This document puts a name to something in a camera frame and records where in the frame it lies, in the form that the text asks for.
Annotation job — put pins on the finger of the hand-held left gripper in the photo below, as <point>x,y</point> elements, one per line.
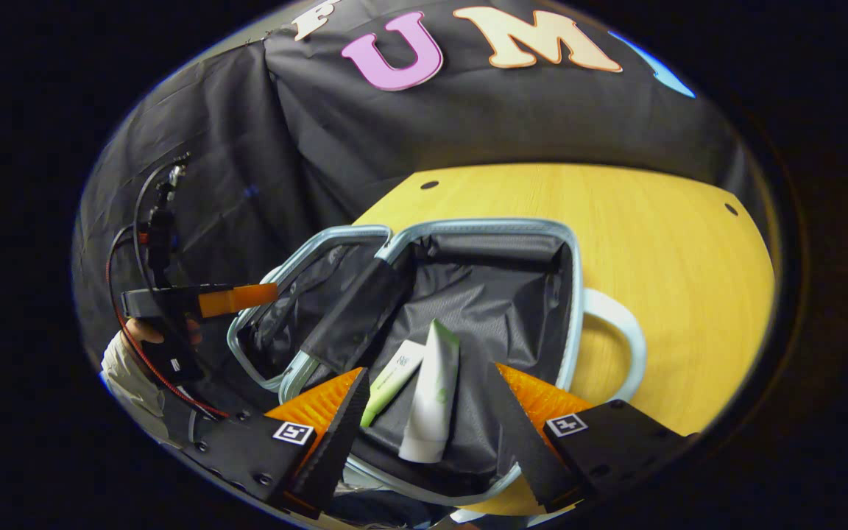
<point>236,299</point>

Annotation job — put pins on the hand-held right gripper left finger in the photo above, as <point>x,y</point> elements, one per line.
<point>336,442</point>

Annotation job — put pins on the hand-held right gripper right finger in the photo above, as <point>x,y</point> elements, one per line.
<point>520,442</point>

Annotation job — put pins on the large white tube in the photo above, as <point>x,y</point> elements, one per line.
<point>431,397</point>

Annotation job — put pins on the light blue suitcase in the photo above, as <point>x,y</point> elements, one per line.
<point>497,309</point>

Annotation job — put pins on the black backdrop cloth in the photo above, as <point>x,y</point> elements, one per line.
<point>468,125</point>

